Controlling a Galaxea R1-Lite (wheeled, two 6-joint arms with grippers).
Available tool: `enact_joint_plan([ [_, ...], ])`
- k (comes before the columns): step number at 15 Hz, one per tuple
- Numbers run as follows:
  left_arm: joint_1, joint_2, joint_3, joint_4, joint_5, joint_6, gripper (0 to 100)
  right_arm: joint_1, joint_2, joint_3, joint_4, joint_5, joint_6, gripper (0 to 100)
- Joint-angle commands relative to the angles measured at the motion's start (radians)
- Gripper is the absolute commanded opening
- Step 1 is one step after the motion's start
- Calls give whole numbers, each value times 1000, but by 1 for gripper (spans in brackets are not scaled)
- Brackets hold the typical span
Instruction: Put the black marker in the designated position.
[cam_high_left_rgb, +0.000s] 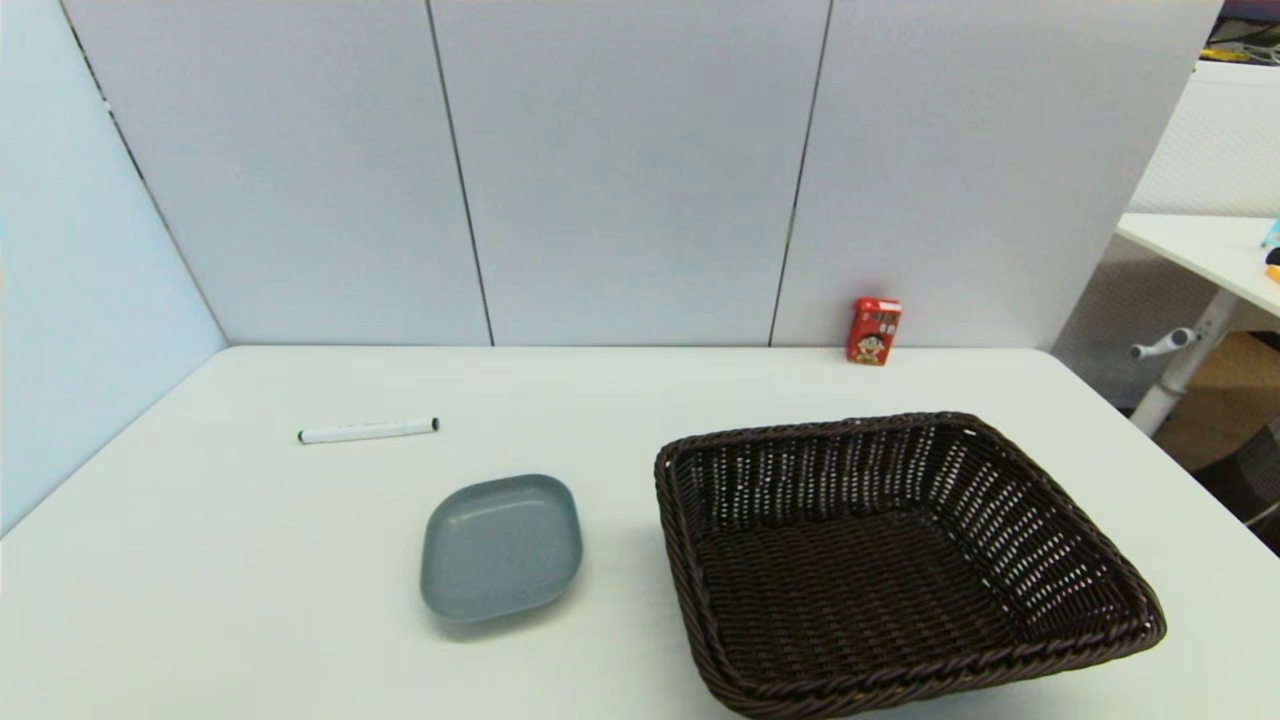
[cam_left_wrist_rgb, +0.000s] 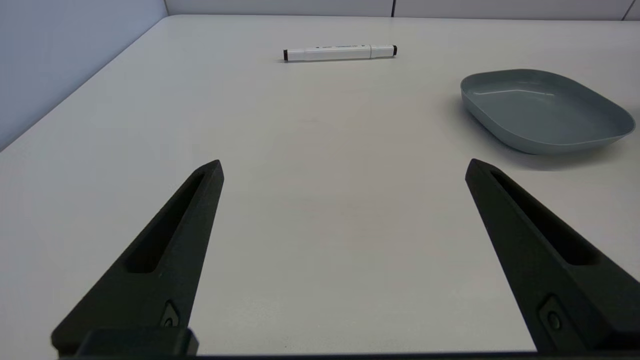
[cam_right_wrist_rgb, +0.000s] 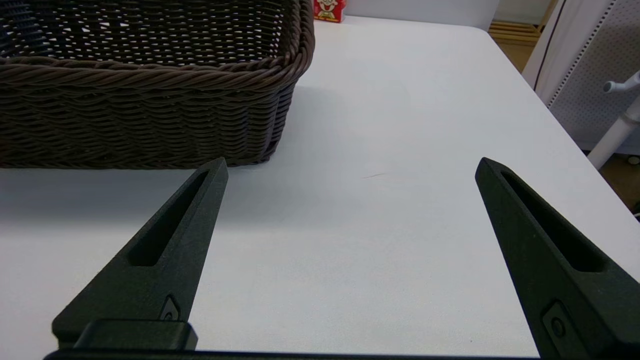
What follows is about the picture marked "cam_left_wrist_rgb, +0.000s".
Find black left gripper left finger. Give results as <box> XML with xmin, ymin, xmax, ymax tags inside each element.
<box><xmin>51</xmin><ymin>160</ymin><xmax>224</xmax><ymax>356</ymax></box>

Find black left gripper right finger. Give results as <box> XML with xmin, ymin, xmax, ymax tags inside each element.
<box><xmin>465</xmin><ymin>159</ymin><xmax>640</xmax><ymax>354</ymax></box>

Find white marker with black caps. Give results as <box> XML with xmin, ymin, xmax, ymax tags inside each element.
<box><xmin>283</xmin><ymin>45</ymin><xmax>398</xmax><ymax>62</ymax></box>

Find grey shallow plastic plate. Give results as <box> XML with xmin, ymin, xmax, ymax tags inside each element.
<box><xmin>460</xmin><ymin>69</ymin><xmax>636</xmax><ymax>155</ymax></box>

